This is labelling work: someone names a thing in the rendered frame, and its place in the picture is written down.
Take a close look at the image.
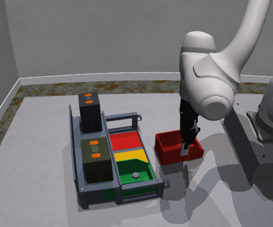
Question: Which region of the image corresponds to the grey metal shelf rack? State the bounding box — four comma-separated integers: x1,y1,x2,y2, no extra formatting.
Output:
69,104,170,209

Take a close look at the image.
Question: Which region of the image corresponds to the grey disc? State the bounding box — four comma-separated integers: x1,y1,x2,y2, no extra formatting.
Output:
132,172,139,179

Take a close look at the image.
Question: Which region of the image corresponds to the black case with orange handles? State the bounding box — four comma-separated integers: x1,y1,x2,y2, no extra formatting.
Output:
78,92,102,133

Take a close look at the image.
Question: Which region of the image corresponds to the green bin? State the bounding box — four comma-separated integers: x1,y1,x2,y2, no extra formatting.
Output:
106,158,156,199

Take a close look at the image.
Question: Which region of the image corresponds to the red bin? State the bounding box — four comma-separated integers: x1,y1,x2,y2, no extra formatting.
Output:
155,130,203,166

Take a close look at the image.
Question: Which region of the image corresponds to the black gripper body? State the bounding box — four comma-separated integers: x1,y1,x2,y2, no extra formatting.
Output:
180,98,199,126

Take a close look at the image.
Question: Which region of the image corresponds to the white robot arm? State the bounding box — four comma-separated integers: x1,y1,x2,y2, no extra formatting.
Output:
179,0,273,143

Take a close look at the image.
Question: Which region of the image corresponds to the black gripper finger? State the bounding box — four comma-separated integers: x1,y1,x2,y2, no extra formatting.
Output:
180,117,200,156
180,111,186,141

